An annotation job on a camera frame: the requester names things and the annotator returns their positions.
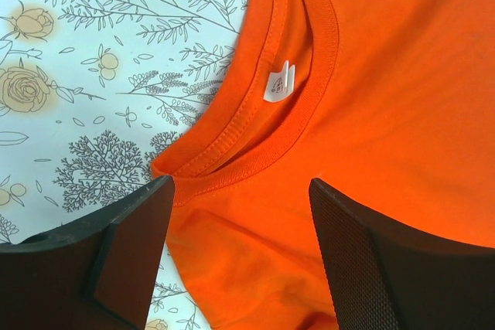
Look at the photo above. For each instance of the floral patterned table mat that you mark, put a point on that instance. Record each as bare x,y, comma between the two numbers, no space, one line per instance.
92,92

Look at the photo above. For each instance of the orange t shirt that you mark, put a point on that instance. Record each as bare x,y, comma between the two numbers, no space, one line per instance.
389,101

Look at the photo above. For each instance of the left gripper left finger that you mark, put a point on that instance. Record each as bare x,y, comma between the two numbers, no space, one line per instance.
97,272

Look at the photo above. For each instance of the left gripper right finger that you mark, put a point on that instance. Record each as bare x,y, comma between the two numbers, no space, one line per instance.
383,274

